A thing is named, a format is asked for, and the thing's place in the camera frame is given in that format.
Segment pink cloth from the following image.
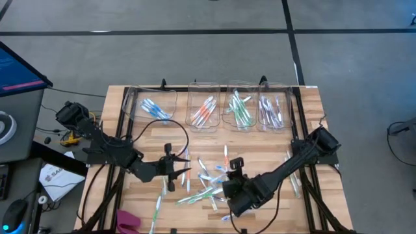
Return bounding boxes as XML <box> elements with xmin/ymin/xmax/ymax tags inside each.
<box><xmin>116</xmin><ymin>209</ymin><xmax>142</xmax><ymax>234</ymax></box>

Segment black aluminium table frame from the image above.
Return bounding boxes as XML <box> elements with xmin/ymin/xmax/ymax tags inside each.
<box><xmin>79</xmin><ymin>77</ymin><xmax>358</xmax><ymax>234</ymax></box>

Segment black monitor cable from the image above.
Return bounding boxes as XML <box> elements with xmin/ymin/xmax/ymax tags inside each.
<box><xmin>45</xmin><ymin>86</ymin><xmax>107</xmax><ymax>98</ymax></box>

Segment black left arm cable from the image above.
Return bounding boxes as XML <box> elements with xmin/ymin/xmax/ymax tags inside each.
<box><xmin>129</xmin><ymin>118</ymin><xmax>190</xmax><ymax>160</ymax></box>

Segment yellow cable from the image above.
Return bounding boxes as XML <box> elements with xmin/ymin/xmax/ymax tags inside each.
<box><xmin>60</xmin><ymin>112</ymin><xmax>98</xmax><ymax>147</ymax></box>

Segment large white round roll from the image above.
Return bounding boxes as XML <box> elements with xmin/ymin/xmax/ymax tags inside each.
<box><xmin>0</xmin><ymin>111</ymin><xmax>18</xmax><ymax>146</ymax></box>

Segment black keyboard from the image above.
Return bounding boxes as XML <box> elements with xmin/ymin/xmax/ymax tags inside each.
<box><xmin>0</xmin><ymin>164</ymin><xmax>10</xmax><ymax>201</ymax></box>

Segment black arm base cable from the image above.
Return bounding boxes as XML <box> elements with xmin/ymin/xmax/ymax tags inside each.
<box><xmin>80</xmin><ymin>164</ymin><xmax>108</xmax><ymax>227</ymax></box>

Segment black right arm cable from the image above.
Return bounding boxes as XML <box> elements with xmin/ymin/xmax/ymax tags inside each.
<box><xmin>229</xmin><ymin>181</ymin><xmax>282</xmax><ymax>234</ymax></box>

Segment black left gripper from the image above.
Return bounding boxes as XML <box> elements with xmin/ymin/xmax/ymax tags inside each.
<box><xmin>155</xmin><ymin>142</ymin><xmax>192</xmax><ymax>192</ymax></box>

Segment white printed paper sheet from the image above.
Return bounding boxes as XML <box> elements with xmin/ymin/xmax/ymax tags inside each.
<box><xmin>38</xmin><ymin>151</ymin><xmax>86</xmax><ymax>202</ymax></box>

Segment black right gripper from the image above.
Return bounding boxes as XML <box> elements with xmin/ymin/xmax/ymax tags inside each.
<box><xmin>222</xmin><ymin>157</ymin><xmax>252</xmax><ymax>200</ymax></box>

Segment black floor cable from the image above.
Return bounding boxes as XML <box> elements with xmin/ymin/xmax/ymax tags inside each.
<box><xmin>385</xmin><ymin>117</ymin><xmax>416</xmax><ymax>166</ymax></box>

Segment black computer mouse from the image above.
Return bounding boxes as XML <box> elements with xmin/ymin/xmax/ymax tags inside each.
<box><xmin>1</xmin><ymin>199</ymin><xmax>29</xmax><ymax>234</ymax></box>

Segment monitor with blue screen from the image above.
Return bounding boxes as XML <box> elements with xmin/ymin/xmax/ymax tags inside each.
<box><xmin>0</xmin><ymin>41</ymin><xmax>53</xmax><ymax>98</ymax></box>

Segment grey desk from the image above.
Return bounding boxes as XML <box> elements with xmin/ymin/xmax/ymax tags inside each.
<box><xmin>0</xmin><ymin>89</ymin><xmax>45</xmax><ymax>165</ymax></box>

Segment black desk base beam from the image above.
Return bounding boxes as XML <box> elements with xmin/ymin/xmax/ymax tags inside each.
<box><xmin>31</xmin><ymin>141</ymin><xmax>88</xmax><ymax>178</ymax></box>

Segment clear plastic bin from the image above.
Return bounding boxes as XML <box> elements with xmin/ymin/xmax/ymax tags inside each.
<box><xmin>185</xmin><ymin>81</ymin><xmax>222</xmax><ymax>133</ymax></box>
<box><xmin>220</xmin><ymin>79</ymin><xmax>259</xmax><ymax>131</ymax></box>
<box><xmin>122</xmin><ymin>85</ymin><xmax>179</xmax><ymax>125</ymax></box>
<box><xmin>256</xmin><ymin>81</ymin><xmax>293</xmax><ymax>133</ymax></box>

